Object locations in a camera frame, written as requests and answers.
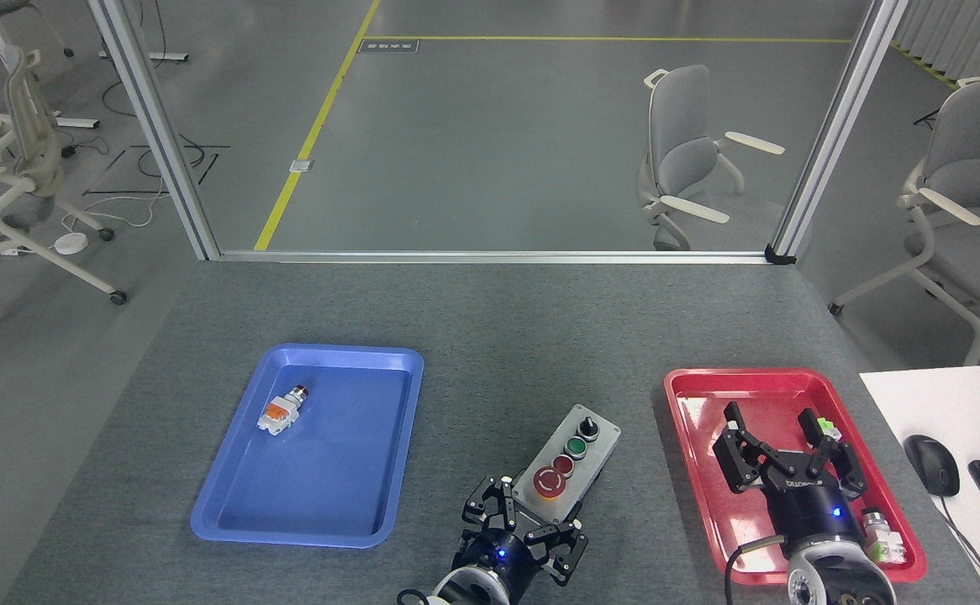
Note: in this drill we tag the blue plastic tray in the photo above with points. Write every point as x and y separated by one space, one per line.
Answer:
330 454

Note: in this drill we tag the white pleated curtain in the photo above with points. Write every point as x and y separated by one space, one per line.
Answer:
961 34

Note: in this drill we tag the silver aluminium post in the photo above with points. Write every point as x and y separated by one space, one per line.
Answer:
154 126
835 134

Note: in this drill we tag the black corner bracket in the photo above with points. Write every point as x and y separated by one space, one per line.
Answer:
781 255

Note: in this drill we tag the red push button switch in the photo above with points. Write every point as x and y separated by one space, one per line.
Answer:
282 409

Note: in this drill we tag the white desk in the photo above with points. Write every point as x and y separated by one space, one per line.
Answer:
952 403

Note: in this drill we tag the silver floor socket plate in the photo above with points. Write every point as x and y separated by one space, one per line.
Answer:
301 165

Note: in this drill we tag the silver aluminium crossbar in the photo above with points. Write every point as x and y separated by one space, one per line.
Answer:
490 256

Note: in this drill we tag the dark floor label plate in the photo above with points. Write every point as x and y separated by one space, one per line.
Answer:
389 46

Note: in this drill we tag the grey office chair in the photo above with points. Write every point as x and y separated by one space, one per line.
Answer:
977 168
682 151

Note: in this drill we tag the red plastic tray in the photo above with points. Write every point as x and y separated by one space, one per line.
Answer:
708 403

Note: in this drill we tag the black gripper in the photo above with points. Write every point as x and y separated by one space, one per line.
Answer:
503 559
814 512

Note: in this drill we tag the white round floor device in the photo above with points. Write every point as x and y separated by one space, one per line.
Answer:
71 244

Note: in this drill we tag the grey control box with buttons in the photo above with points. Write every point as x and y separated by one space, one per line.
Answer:
570 458

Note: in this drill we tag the green push button switch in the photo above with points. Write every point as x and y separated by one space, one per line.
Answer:
828 430

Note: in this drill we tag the white mesh office chair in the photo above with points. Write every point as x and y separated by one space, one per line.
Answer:
32 151

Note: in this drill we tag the black computer mouse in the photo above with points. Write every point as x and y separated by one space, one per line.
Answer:
932 464

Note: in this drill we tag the silver-capped green switch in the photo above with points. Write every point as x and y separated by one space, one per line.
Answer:
887 538

